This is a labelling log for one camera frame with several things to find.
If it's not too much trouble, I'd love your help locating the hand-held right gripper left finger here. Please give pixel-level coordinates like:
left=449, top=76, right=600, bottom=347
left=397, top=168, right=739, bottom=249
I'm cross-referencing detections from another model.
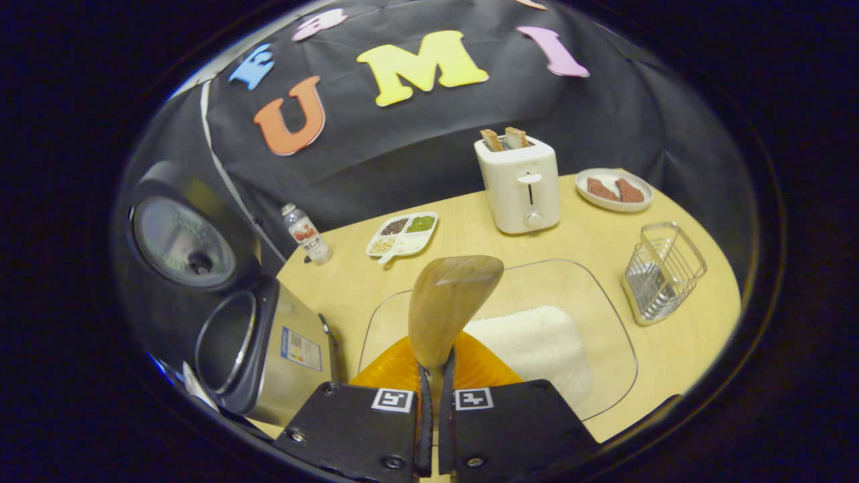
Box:
left=271, top=333, right=434, bottom=481

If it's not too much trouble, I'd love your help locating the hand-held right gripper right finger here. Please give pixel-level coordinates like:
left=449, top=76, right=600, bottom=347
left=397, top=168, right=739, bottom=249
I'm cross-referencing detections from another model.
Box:
left=439, top=332, right=602, bottom=481

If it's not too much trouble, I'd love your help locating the white rice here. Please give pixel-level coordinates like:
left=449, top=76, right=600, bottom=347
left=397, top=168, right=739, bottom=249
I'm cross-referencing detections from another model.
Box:
left=462, top=305, right=594, bottom=411

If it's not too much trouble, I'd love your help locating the black silver rice cooker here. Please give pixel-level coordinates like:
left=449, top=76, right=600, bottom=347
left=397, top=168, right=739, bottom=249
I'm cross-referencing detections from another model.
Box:
left=123, top=160, right=344, bottom=429

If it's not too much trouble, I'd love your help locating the wooden spoon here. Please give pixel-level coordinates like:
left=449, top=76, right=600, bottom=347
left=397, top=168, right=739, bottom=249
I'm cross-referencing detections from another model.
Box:
left=407, top=255, right=506, bottom=430

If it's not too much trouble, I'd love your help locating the metal wire chopstick holder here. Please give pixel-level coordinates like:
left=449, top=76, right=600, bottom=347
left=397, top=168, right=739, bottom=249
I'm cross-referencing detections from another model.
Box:
left=620, top=221, right=708, bottom=328

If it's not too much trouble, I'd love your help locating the clear rectangular tray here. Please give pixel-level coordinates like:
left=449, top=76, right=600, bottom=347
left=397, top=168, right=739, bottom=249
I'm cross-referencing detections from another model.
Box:
left=357, top=259, right=639, bottom=425

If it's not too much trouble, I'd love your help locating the white divided bean dish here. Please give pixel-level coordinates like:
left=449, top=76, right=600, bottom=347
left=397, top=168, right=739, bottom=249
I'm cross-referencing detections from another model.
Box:
left=364, top=211, right=440, bottom=265

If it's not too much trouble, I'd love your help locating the small clear plastic bottle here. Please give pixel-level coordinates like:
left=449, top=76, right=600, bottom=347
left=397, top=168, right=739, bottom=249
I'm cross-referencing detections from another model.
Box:
left=281, top=203, right=334, bottom=267

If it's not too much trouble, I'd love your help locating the white toaster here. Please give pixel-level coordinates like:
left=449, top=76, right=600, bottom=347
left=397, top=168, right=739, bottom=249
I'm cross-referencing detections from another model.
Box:
left=473, top=134, right=562, bottom=235

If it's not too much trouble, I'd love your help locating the white round plate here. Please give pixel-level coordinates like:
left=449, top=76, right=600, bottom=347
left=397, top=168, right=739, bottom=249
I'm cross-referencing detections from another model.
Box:
left=574, top=168, right=655, bottom=214

